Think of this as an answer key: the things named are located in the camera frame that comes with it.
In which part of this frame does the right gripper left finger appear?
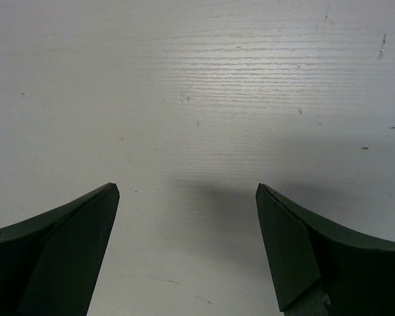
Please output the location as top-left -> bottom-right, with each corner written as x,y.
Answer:
0,183 -> 120,316

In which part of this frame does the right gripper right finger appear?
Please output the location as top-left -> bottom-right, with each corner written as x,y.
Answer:
255,184 -> 395,315

